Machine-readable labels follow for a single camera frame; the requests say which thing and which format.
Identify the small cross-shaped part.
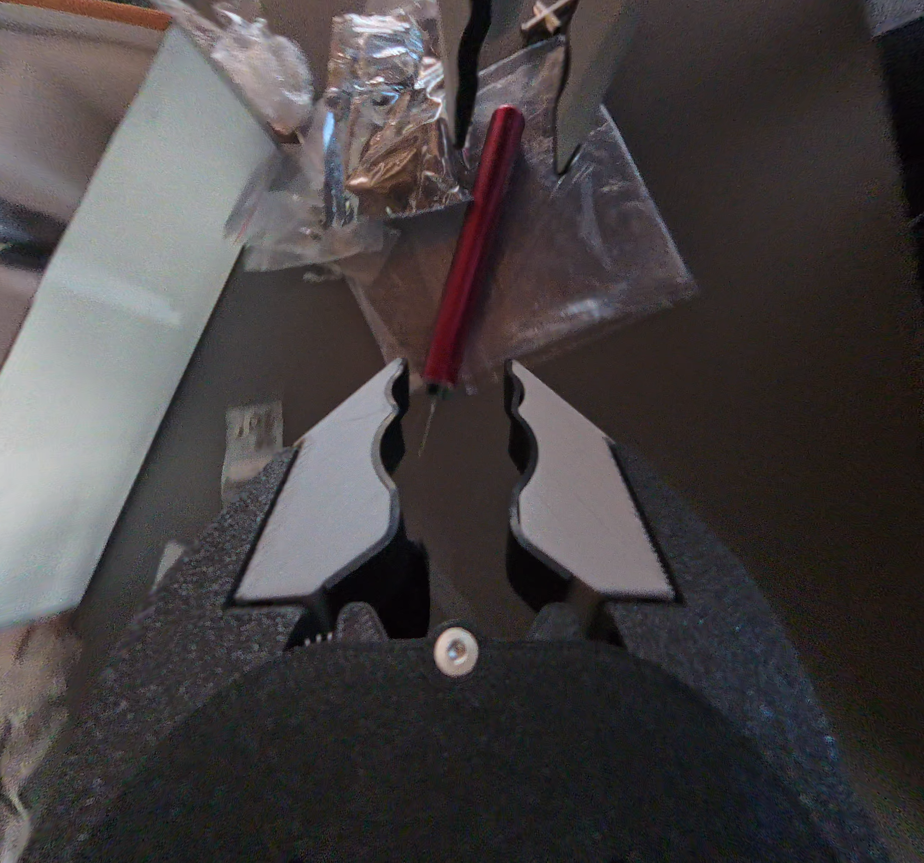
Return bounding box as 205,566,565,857
521,0,570,36

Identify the silver foil parts bag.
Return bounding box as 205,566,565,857
316,10,475,219

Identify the small clear screw bag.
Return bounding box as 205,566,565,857
224,401,285,502

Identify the large clear plastic bag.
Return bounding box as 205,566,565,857
345,35,700,383

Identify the white box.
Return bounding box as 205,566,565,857
0,24,281,629

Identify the clear zip bag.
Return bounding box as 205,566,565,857
215,148,403,278

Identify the dark grey box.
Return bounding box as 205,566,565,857
850,0,924,232

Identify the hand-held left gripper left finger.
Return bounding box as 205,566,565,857
232,356,411,605

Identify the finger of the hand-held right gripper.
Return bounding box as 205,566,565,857
551,0,667,176
428,0,508,151

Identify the wooden edged board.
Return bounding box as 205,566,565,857
0,0,176,31

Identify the red screwdriver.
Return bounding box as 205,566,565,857
417,103,526,458

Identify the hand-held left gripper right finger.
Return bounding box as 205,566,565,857
504,360,678,602

